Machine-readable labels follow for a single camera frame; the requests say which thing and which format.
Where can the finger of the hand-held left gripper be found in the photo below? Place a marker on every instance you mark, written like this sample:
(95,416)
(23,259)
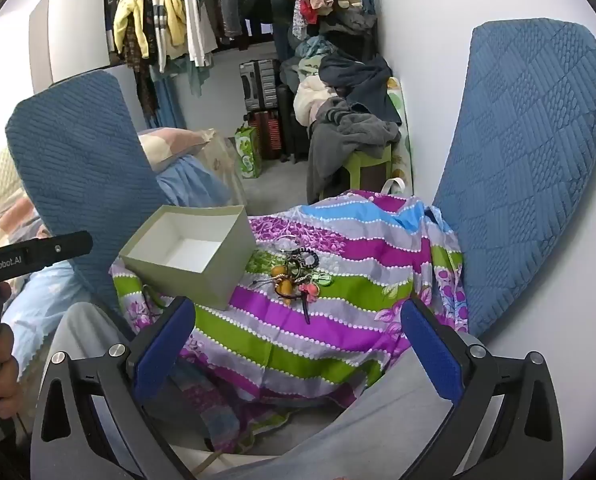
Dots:
(38,255)

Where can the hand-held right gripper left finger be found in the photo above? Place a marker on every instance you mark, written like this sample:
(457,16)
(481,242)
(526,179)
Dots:
(163,347)

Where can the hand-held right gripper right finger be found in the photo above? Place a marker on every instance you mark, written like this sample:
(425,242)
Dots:
(432,352)

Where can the olive green cardboard box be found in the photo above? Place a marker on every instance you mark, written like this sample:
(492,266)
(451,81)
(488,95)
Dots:
(213,280)

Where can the person's left hand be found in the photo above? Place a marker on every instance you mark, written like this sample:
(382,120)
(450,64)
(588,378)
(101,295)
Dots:
(3,360)

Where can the light blue quilt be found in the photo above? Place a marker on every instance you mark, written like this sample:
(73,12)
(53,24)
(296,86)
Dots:
(38,310)

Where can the cream blanket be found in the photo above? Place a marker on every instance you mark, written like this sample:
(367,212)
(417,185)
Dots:
(3,195)

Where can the person's left leg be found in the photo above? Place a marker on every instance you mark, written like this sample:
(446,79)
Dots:
(85,327)

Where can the striped floral blanket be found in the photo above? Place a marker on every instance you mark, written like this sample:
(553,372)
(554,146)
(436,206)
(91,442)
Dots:
(338,325)

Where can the blue quilted cushion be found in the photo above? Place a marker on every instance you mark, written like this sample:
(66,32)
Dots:
(522,160)
(78,160)

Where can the green hair clip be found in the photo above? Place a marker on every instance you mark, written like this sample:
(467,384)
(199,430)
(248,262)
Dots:
(324,279)

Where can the black hair pin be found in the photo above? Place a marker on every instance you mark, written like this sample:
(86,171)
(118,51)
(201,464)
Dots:
(306,310)

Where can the pink hair clip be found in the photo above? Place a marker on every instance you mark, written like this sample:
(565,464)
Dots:
(308,290)

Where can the silver bangle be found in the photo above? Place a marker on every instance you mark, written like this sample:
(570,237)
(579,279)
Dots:
(287,244)

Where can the light blue bed sheet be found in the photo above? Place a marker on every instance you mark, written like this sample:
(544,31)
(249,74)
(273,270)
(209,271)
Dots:
(193,185)

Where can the pink beige pillow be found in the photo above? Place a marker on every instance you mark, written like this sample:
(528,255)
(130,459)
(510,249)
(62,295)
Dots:
(170,147)

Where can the beige lace cloth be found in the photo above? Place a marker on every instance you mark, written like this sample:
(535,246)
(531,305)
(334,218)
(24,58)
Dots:
(223,160)

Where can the green plastic stool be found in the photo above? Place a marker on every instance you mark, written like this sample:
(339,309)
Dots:
(362,162)

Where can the green shopping bag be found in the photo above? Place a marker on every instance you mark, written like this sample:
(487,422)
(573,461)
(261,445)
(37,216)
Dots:
(248,152)

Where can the white cabinet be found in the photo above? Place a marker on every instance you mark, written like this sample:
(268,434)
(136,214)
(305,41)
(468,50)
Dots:
(73,35)

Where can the floral printed board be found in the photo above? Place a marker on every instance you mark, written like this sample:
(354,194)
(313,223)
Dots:
(402,125)

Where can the red ribbed suitcase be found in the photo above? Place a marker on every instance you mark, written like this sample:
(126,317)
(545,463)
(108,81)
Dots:
(268,135)

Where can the teal cloth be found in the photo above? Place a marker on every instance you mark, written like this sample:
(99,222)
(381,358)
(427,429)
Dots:
(193,75)

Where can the grey fleece garment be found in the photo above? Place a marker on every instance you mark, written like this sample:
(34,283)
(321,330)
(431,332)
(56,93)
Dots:
(348,130)

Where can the black suitcase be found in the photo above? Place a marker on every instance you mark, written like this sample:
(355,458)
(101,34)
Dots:
(293,135)

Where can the row of hanging clothes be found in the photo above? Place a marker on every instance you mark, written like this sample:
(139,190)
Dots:
(173,15)

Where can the grey hard suitcase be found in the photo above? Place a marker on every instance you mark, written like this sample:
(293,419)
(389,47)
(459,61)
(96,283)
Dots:
(258,85)

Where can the dark navy garment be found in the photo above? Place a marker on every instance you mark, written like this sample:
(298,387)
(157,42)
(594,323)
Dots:
(362,80)

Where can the cream fluffy garment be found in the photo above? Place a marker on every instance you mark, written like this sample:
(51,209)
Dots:
(310,97)

